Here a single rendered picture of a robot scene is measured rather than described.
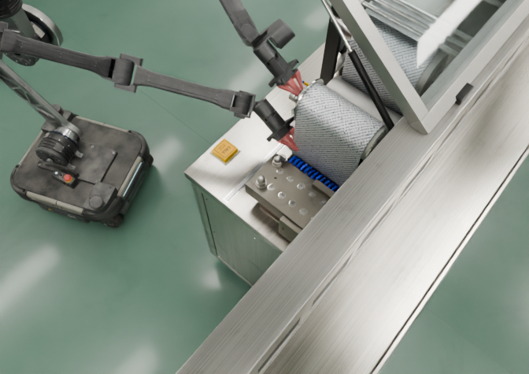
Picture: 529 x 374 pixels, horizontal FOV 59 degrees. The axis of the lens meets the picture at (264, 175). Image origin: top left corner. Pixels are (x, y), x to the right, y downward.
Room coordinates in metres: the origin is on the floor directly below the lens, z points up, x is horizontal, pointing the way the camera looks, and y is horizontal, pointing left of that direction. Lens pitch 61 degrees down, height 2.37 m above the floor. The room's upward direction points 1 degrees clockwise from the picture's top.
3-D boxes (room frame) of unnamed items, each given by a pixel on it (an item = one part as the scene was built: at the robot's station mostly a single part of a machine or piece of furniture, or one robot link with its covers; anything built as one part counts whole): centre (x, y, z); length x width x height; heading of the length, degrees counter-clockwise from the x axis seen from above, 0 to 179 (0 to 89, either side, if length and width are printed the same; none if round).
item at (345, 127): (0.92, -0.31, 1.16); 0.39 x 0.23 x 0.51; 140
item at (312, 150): (0.77, -0.19, 1.11); 0.23 x 0.01 x 0.18; 50
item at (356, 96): (0.91, -0.30, 1.18); 0.26 x 0.12 x 0.12; 50
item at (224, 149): (0.93, 0.15, 0.91); 0.07 x 0.07 x 0.02; 50
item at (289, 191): (0.66, -0.14, 1.00); 0.40 x 0.16 x 0.06; 50
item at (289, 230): (0.58, -0.09, 0.97); 0.10 x 0.03 x 0.11; 50
